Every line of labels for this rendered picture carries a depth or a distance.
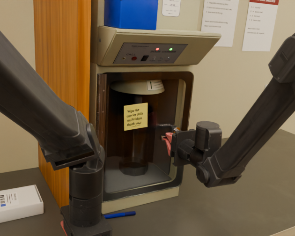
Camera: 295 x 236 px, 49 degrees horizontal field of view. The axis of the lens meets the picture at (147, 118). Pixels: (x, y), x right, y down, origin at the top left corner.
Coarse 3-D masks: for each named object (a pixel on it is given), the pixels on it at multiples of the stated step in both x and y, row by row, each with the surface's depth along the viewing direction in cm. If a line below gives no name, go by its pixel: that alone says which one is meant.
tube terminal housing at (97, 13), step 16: (96, 0) 82; (160, 0) 90; (192, 0) 95; (96, 16) 83; (160, 16) 92; (192, 16) 97; (96, 32) 84; (96, 48) 85; (96, 64) 87; (96, 80) 88; (160, 192) 111; (176, 192) 115; (112, 208) 103
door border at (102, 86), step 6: (102, 78) 87; (102, 84) 88; (102, 90) 88; (102, 96) 89; (102, 102) 89; (102, 108) 90; (102, 114) 90; (102, 120) 91; (96, 126) 91; (102, 126) 91; (102, 132) 92; (102, 138) 93; (102, 144) 93; (102, 186) 97; (102, 192) 98; (102, 198) 99
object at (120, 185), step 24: (120, 72) 89; (144, 72) 93; (168, 72) 96; (120, 96) 91; (144, 96) 95; (168, 96) 99; (120, 120) 94; (168, 120) 101; (120, 144) 96; (144, 144) 100; (120, 168) 99; (144, 168) 103; (168, 168) 107; (120, 192) 101; (144, 192) 106
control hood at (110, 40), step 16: (112, 32) 76; (128, 32) 76; (144, 32) 78; (160, 32) 80; (176, 32) 83; (192, 32) 85; (208, 32) 91; (112, 48) 79; (192, 48) 90; (208, 48) 93; (112, 64) 85; (128, 64) 88; (144, 64) 90; (160, 64) 93; (176, 64) 96; (192, 64) 99
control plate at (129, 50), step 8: (120, 48) 80; (128, 48) 81; (136, 48) 82; (144, 48) 83; (152, 48) 84; (160, 48) 85; (168, 48) 86; (176, 48) 88; (184, 48) 89; (120, 56) 83; (128, 56) 84; (136, 56) 85; (152, 56) 88; (160, 56) 89; (168, 56) 90; (176, 56) 91
